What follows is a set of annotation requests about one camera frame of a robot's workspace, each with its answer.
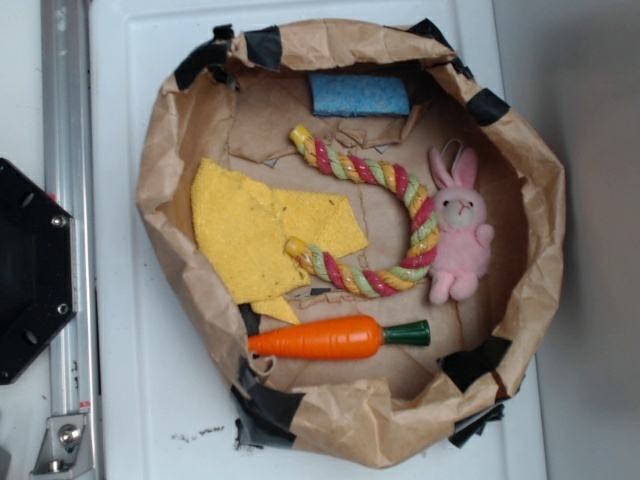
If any brown paper bag bin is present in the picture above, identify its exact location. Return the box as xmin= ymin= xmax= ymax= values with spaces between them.
xmin=136 ymin=19 xmax=566 ymax=468

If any yellow terry cloth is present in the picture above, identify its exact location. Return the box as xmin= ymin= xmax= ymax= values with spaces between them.
xmin=191 ymin=158 xmax=368 ymax=325

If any orange plastic toy carrot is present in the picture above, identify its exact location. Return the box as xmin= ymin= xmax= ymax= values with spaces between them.
xmin=248 ymin=315 xmax=431 ymax=360

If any pink plush bunny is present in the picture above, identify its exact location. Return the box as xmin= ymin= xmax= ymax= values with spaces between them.
xmin=429 ymin=148 xmax=495 ymax=305

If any blue sponge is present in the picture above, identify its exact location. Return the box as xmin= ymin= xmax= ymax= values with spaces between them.
xmin=308 ymin=73 xmax=411 ymax=118

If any multicolored twisted rope toy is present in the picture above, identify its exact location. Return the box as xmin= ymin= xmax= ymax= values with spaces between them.
xmin=284 ymin=125 xmax=440 ymax=298

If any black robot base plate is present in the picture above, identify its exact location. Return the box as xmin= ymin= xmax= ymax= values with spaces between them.
xmin=1 ymin=158 xmax=75 ymax=385

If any aluminium extrusion rail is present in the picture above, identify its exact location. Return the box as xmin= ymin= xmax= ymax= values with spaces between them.
xmin=41 ymin=1 xmax=100 ymax=415

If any metal corner bracket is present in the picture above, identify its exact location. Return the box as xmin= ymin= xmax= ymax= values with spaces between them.
xmin=29 ymin=413 xmax=100 ymax=480

